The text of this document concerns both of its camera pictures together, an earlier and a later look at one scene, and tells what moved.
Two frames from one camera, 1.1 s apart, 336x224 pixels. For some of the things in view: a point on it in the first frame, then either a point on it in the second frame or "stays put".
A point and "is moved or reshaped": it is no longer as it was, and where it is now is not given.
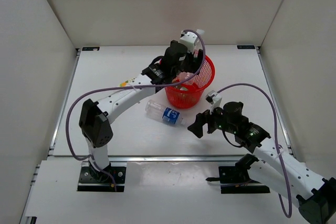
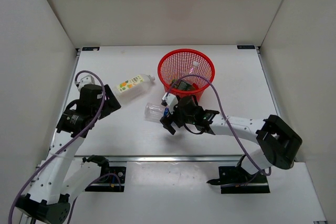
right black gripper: (202, 118) -> (168, 122)
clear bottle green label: (186, 76) is moved or reshaped
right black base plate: (235, 180) stays put
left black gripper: (191, 65) -> (111, 105)
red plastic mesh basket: (189, 94) stays put
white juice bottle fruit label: (125, 83) stays put
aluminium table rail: (148, 158) stays put
